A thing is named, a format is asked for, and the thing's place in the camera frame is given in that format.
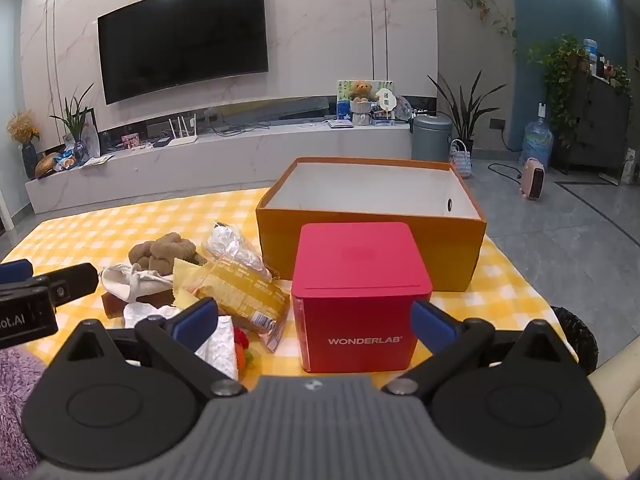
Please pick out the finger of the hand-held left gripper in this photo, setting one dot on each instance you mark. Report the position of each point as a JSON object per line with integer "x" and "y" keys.
{"x": 15, "y": 270}
{"x": 75, "y": 280}

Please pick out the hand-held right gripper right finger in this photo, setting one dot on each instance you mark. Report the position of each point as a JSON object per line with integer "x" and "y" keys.
{"x": 435, "y": 325}

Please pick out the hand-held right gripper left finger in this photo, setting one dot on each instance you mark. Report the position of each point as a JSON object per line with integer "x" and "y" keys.
{"x": 192, "y": 322}

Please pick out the brown sponge cake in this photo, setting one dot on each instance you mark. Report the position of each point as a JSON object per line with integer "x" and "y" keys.
{"x": 111, "y": 305}

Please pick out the white cloth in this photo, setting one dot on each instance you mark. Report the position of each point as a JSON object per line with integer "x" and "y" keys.
{"x": 125, "y": 280}

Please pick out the yellow snack packet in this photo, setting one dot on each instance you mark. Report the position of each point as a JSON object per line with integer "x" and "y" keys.
{"x": 240, "y": 290}

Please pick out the brown plush toy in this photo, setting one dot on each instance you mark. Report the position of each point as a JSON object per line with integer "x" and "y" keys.
{"x": 165, "y": 252}

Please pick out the clear plastic item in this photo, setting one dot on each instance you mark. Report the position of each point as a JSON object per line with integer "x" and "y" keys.
{"x": 225, "y": 242}

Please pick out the orange cardboard box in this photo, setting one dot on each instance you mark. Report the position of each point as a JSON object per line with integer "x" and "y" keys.
{"x": 280, "y": 240}

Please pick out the red strawberry toy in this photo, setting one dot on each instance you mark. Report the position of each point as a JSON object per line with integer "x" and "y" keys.
{"x": 241, "y": 338}

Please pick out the yellow checkered mat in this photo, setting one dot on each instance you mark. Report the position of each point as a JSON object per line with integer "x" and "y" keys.
{"x": 100, "y": 230}

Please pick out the purple fluffy cloth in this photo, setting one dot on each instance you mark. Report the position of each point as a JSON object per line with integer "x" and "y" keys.
{"x": 15, "y": 380}

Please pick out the red lidded cube box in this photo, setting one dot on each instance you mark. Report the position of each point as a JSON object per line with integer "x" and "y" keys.
{"x": 360, "y": 310}

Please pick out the brown round bread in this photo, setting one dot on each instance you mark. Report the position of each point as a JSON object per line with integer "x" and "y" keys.
{"x": 46, "y": 164}

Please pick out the dried yellow flowers vase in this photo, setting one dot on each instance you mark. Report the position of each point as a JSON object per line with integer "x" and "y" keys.
{"x": 22, "y": 127}

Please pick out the black fuzzy round stool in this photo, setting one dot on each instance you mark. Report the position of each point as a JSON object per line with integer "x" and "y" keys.
{"x": 580, "y": 335}

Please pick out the pink photo card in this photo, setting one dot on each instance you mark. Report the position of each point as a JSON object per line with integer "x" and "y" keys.
{"x": 131, "y": 141}

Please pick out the white marble tv console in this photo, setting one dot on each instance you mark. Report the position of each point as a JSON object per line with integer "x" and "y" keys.
{"x": 200, "y": 165}

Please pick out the woven basket bag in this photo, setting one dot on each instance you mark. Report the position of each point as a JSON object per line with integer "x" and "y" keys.
{"x": 461, "y": 162}

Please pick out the green grass potted plant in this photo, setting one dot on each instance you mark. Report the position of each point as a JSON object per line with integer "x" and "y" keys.
{"x": 75, "y": 115}

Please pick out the pink space heater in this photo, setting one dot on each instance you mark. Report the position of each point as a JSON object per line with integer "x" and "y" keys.
{"x": 532, "y": 180}

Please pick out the white router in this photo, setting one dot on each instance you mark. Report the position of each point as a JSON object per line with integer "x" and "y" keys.
{"x": 182, "y": 141}

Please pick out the grey trash bin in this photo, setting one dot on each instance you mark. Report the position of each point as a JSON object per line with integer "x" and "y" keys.
{"x": 430, "y": 140}

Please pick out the beige sofa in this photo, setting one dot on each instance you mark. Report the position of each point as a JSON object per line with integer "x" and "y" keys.
{"x": 620, "y": 410}

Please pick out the blue water jug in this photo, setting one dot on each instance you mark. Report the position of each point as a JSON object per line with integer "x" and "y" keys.
{"x": 537, "y": 145}

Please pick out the patterned round fan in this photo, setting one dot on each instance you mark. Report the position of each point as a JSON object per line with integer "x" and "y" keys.
{"x": 403, "y": 106}

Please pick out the long leaf potted plant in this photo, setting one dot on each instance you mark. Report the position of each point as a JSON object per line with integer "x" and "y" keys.
{"x": 465, "y": 105}

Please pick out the flat white box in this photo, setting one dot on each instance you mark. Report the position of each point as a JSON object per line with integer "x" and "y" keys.
{"x": 340, "y": 123}

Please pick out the white round hand fan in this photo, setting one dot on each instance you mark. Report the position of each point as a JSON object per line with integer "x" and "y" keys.
{"x": 386, "y": 99}

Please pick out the teddy bear bouquet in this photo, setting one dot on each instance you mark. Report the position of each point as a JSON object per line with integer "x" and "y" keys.
{"x": 363, "y": 92}

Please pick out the white carton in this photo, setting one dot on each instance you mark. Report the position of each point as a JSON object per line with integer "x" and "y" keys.
{"x": 629, "y": 165}

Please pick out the green white painting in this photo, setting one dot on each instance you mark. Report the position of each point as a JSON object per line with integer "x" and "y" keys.
{"x": 342, "y": 87}

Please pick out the dark grey cabinet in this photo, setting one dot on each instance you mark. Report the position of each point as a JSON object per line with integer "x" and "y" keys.
{"x": 600, "y": 125}

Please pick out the trailing pothos plant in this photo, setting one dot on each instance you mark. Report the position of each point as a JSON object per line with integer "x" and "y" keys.
{"x": 562, "y": 75}

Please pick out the black wall television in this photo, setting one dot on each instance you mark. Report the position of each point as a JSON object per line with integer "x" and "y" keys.
{"x": 180, "y": 35}

